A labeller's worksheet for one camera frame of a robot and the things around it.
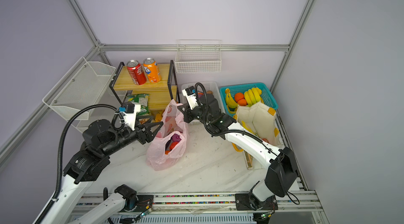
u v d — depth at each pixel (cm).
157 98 93
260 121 93
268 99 106
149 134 52
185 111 66
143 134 52
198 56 107
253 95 107
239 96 111
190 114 64
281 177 39
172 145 65
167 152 67
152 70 72
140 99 90
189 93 61
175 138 69
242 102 107
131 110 50
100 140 43
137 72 70
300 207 73
